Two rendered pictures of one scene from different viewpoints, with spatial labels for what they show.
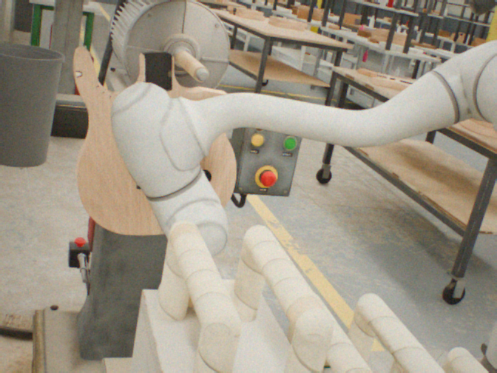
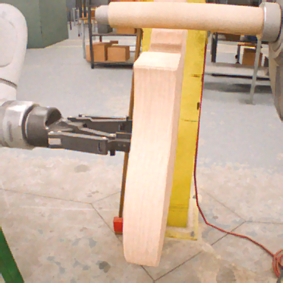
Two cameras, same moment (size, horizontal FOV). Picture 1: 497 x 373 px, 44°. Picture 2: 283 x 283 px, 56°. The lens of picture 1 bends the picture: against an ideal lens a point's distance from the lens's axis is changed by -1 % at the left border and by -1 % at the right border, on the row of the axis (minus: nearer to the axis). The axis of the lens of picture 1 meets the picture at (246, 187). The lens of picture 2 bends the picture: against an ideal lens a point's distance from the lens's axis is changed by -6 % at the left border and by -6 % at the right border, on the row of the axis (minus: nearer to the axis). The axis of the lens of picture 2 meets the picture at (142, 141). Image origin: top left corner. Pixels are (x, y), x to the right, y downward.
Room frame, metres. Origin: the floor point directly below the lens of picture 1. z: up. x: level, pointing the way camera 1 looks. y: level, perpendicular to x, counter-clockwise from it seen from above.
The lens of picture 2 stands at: (1.49, -0.16, 1.27)
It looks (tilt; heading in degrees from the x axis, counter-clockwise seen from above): 28 degrees down; 122
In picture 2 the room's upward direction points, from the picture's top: straight up
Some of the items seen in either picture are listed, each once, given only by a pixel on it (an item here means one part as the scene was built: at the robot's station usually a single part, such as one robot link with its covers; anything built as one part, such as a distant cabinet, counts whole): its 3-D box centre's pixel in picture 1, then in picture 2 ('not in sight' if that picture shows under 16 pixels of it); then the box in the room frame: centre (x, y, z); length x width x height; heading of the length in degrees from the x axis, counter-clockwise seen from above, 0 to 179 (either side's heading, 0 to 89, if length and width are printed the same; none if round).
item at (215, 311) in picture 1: (200, 274); not in sight; (0.52, 0.03, 1.20); 0.20 x 0.03 x 0.03; 19
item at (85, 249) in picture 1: (80, 268); not in sight; (1.81, 0.48, 0.46); 0.25 x 0.07 x 0.08; 21
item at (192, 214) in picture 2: not in sight; (166, 210); (0.91, 1.08, 0.02); 0.40 x 0.40 x 0.02; 21
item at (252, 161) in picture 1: (244, 155); not in sight; (1.65, 0.02, 0.99); 0.24 x 0.21 x 0.26; 21
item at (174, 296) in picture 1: (177, 274); not in sight; (0.60, 0.05, 1.15); 0.03 x 0.03 x 0.09
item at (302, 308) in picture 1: (283, 277); not in sight; (0.55, -0.05, 1.20); 0.20 x 0.03 x 0.03; 19
